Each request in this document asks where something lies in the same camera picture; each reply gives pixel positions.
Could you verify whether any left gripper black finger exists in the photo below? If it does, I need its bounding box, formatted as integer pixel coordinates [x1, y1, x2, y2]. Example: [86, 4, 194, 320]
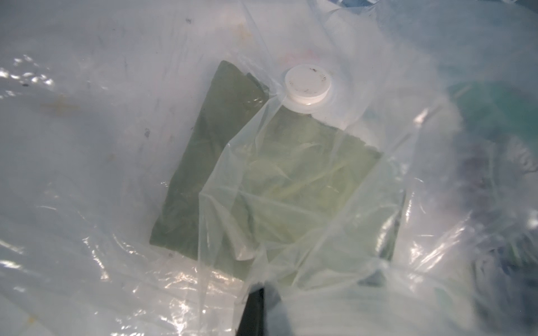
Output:
[235, 287, 266, 336]

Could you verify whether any olive green garment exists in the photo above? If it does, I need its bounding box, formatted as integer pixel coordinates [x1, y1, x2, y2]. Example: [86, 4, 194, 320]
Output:
[149, 61, 381, 279]

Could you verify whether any clear plastic vacuum bag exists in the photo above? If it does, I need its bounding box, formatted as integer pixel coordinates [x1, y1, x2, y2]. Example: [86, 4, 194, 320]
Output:
[1, 1, 537, 335]

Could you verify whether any white vacuum bag valve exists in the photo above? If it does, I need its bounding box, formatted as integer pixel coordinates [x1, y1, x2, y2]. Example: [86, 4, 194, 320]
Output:
[282, 64, 333, 114]

